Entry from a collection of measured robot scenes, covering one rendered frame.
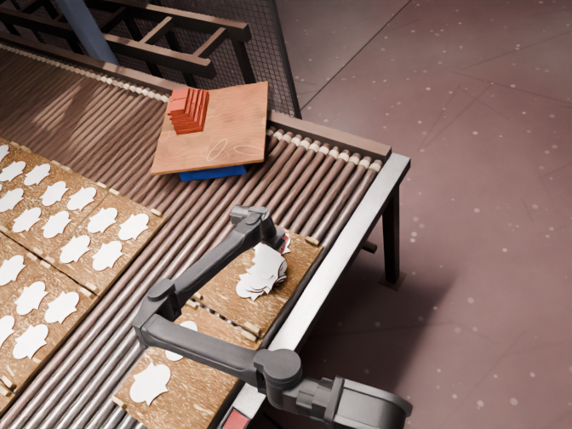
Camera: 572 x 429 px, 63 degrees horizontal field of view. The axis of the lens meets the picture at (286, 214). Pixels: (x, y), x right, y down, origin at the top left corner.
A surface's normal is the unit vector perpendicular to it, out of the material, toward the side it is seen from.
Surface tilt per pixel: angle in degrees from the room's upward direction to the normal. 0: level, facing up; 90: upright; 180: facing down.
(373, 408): 0
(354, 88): 0
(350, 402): 0
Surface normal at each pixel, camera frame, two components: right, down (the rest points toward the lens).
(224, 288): -0.19, -0.58
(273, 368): -0.06, -0.84
